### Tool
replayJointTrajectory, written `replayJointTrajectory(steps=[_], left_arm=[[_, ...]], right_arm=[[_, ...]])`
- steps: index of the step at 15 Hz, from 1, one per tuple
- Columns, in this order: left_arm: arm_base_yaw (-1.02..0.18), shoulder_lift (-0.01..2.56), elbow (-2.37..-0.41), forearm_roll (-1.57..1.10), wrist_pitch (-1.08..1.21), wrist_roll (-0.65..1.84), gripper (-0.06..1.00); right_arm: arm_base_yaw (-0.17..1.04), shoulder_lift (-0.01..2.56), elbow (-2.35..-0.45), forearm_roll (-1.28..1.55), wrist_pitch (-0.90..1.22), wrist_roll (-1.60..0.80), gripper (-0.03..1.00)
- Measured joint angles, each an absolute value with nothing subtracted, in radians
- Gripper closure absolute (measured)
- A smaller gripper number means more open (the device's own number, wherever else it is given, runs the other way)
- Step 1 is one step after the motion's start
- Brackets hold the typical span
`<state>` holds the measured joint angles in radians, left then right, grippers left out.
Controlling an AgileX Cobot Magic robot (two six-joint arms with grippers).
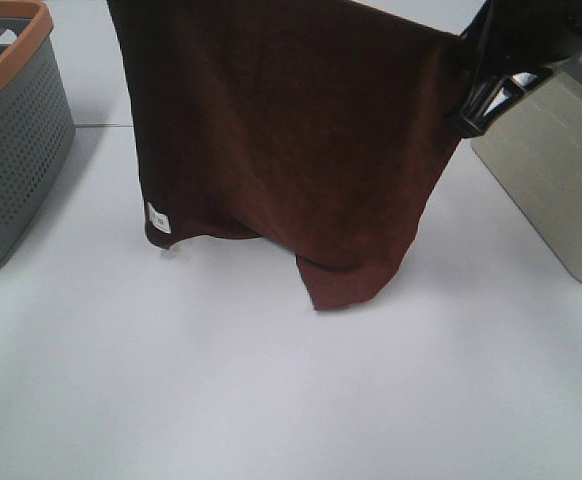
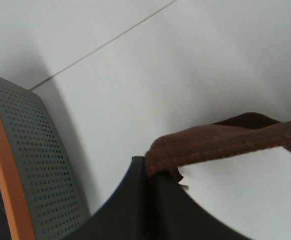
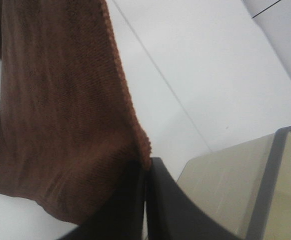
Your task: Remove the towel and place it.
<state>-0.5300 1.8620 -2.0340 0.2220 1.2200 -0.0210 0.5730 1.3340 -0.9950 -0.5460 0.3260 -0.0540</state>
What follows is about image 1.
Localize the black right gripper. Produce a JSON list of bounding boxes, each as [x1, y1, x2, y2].
[[445, 1, 582, 137]]

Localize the brown towel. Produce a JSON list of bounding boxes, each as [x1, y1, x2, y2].
[[108, 1, 468, 310]]

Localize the beige plastic basket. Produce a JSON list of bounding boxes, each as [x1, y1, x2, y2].
[[471, 56, 582, 282]]

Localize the grey basket with orange rim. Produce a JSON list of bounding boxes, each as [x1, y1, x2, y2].
[[0, 1, 75, 266]]

